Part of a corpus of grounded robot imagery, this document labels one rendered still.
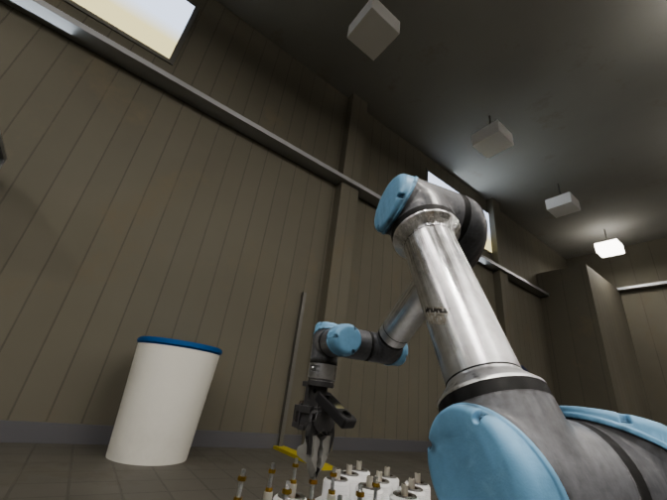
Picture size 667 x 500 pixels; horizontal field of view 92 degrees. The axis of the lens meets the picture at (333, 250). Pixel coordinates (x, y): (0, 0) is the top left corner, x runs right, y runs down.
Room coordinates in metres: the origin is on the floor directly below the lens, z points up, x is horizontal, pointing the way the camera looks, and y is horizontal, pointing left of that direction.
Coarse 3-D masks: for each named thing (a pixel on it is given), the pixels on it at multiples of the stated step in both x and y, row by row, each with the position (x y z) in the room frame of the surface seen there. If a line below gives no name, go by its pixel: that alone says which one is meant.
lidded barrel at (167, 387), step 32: (160, 352) 2.28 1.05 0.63; (192, 352) 2.34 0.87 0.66; (128, 384) 2.37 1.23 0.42; (160, 384) 2.29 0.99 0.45; (192, 384) 2.39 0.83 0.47; (128, 416) 2.32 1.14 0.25; (160, 416) 2.32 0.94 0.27; (192, 416) 2.47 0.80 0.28; (128, 448) 2.31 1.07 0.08; (160, 448) 2.36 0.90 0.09
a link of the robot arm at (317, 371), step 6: (312, 366) 0.90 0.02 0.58; (318, 366) 0.89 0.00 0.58; (324, 366) 0.89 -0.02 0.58; (330, 366) 0.90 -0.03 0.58; (336, 366) 0.92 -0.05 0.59; (312, 372) 0.90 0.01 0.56; (318, 372) 0.89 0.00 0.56; (324, 372) 0.89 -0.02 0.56; (330, 372) 0.90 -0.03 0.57; (312, 378) 0.91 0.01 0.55; (318, 378) 0.89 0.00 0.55; (324, 378) 0.89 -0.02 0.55; (330, 378) 0.90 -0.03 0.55
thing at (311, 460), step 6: (318, 438) 0.90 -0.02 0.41; (306, 444) 0.91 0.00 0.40; (318, 444) 0.90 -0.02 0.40; (300, 450) 0.92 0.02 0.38; (306, 450) 0.91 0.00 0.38; (312, 450) 0.89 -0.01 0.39; (300, 456) 0.92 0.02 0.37; (306, 456) 0.90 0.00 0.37; (312, 456) 0.89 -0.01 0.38; (306, 462) 0.91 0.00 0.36; (312, 462) 0.89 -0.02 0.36; (312, 468) 0.90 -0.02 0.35; (312, 474) 0.91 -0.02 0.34
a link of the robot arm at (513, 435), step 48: (384, 192) 0.51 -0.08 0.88; (432, 192) 0.45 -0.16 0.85; (432, 240) 0.43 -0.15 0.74; (432, 288) 0.41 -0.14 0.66; (480, 288) 0.40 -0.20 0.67; (432, 336) 0.41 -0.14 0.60; (480, 336) 0.36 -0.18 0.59; (480, 384) 0.33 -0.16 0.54; (528, 384) 0.32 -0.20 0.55; (432, 432) 0.36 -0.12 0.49; (480, 432) 0.31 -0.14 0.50; (528, 432) 0.30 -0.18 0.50; (576, 432) 0.33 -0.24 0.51; (432, 480) 0.37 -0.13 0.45; (480, 480) 0.31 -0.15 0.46; (528, 480) 0.28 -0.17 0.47; (576, 480) 0.29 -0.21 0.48; (624, 480) 0.31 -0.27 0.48
